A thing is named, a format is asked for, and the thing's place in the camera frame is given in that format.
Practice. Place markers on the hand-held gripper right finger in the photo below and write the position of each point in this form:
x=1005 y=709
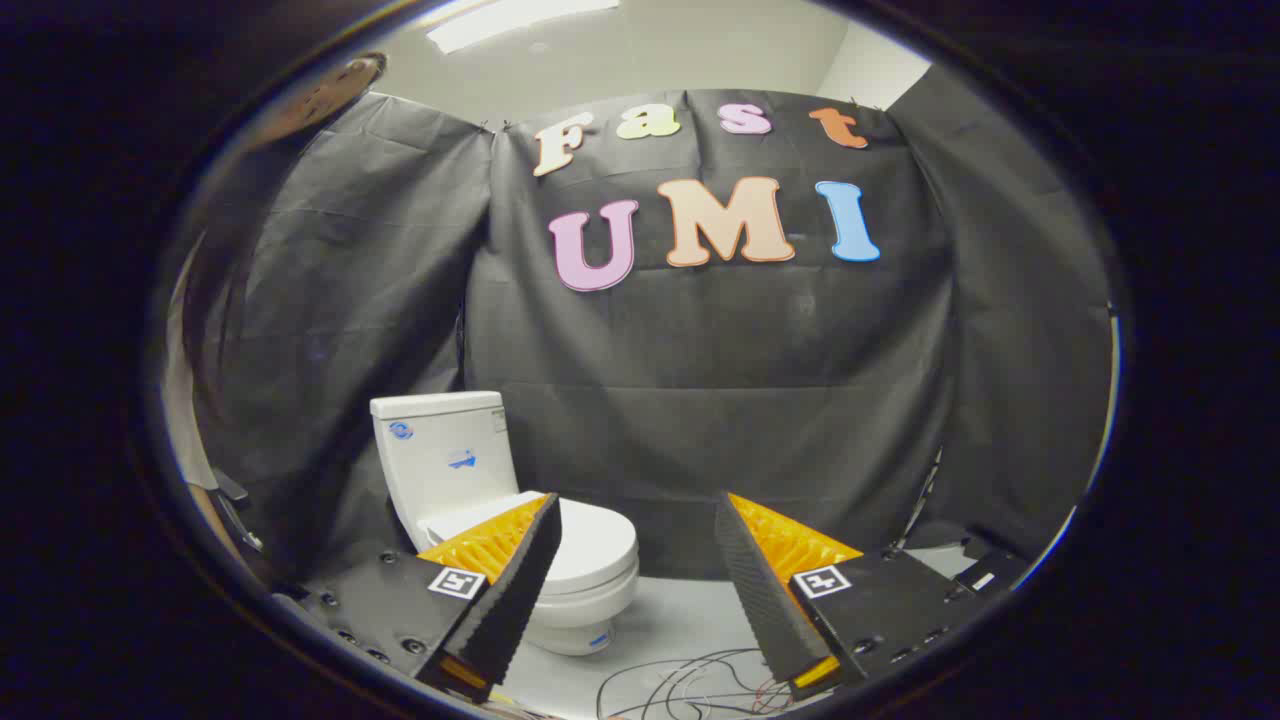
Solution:
x=760 y=600

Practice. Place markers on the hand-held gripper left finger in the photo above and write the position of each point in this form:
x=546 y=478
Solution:
x=520 y=590

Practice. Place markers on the white toilet lid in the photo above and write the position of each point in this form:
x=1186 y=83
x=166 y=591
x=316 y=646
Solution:
x=595 y=545

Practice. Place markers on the white toilet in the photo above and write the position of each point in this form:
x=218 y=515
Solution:
x=445 y=460

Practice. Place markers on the black backdrop cloth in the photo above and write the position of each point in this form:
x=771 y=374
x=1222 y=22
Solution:
x=700 y=380

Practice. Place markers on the black device with white label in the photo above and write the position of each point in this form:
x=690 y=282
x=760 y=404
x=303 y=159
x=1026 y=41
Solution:
x=990 y=575

